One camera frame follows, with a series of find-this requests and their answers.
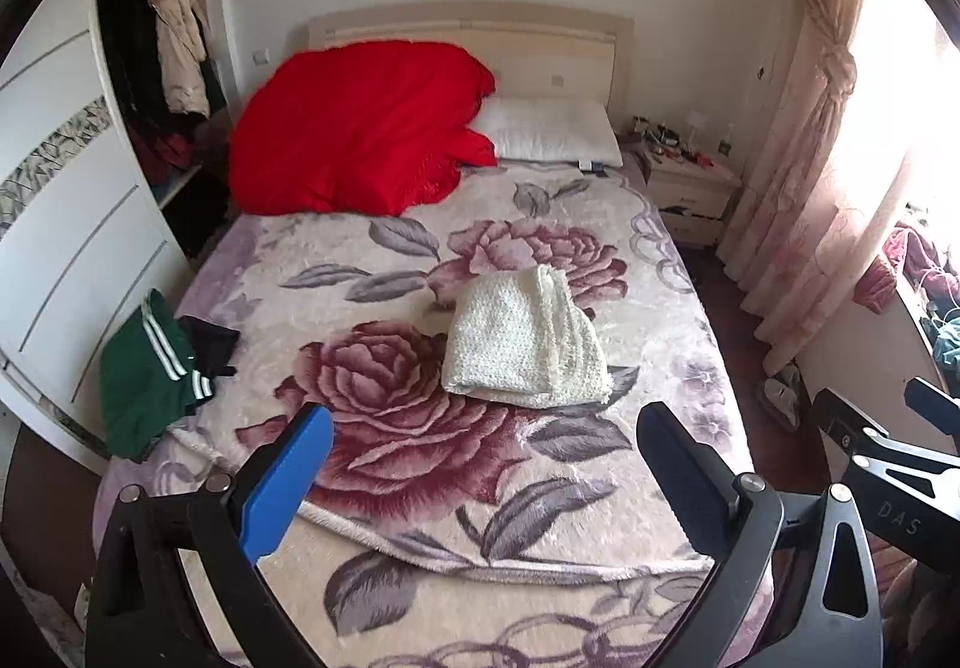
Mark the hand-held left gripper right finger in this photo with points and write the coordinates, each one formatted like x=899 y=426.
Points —
x=675 y=458

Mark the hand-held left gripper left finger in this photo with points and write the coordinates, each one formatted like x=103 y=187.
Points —
x=289 y=480

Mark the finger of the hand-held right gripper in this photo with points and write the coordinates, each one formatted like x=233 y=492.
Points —
x=934 y=402
x=855 y=421

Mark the white knitted blanket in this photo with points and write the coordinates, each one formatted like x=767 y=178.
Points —
x=517 y=338

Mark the red folded clothes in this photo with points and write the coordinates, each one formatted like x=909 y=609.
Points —
x=165 y=151

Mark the dark hanging clothes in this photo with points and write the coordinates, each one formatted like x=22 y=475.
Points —
x=127 y=38

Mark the teal cloth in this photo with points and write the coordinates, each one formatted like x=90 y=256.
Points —
x=946 y=342

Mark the white shoe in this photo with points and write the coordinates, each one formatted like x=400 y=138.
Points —
x=784 y=398

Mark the floral plush blanket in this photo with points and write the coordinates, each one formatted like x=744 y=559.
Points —
x=420 y=488

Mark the maroon cloth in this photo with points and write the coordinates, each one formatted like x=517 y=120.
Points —
x=900 y=263

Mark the black cloth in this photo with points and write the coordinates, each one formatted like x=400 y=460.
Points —
x=214 y=342

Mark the green striped pants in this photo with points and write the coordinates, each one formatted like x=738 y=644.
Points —
x=142 y=383

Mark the pink patterned curtain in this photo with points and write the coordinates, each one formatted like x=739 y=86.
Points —
x=810 y=188

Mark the beige nightstand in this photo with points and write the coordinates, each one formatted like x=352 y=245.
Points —
x=690 y=196

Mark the small dark phone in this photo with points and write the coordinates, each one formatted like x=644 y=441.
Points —
x=596 y=168

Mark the clutter of small nightstand items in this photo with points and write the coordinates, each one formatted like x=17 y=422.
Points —
x=675 y=147

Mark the white wardrobe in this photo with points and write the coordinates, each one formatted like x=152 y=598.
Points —
x=67 y=248

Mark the white pillow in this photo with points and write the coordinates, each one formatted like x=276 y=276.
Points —
x=547 y=128

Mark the red blanket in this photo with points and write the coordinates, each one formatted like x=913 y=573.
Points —
x=360 y=128

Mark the beige bed headboard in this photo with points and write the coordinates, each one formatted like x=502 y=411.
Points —
x=525 y=38

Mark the beige hanging jacket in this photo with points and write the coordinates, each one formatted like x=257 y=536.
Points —
x=180 y=46

